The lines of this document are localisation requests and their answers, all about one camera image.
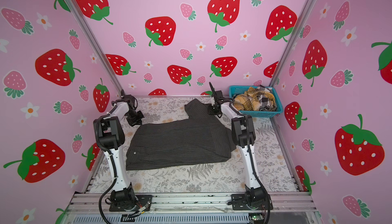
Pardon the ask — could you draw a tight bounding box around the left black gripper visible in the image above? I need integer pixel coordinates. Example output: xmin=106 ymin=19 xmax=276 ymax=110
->
xmin=127 ymin=111 xmax=145 ymax=127

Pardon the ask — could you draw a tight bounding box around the dark grey striped shirt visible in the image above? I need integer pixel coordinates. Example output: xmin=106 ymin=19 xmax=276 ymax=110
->
xmin=126 ymin=99 xmax=236 ymax=170

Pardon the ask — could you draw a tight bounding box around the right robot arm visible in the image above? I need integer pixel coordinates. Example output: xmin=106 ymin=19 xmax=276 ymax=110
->
xmin=208 ymin=86 xmax=273 ymax=212

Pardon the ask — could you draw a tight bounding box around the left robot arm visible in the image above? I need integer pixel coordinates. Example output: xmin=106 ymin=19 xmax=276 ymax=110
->
xmin=94 ymin=95 xmax=144 ymax=211

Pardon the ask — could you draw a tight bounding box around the yellow plaid shirt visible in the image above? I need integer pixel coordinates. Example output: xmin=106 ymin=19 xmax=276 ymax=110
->
xmin=233 ymin=86 xmax=277 ymax=112

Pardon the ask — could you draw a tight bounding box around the teal plastic basket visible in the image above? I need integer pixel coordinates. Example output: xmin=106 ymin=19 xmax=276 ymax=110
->
xmin=229 ymin=86 xmax=283 ymax=118

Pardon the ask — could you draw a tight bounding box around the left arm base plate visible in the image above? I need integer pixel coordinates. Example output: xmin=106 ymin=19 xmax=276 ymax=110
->
xmin=109 ymin=195 xmax=153 ymax=212

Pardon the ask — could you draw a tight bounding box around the right black cable conduit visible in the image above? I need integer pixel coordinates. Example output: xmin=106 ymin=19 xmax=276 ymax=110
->
xmin=209 ymin=81 xmax=272 ymax=224

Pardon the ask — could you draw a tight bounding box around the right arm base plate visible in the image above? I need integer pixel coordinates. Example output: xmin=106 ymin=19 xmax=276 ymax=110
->
xmin=227 ymin=193 xmax=274 ymax=211

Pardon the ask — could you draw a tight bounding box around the aluminium rail frame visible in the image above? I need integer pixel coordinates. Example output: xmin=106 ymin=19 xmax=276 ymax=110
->
xmin=60 ymin=192 xmax=322 ymax=224

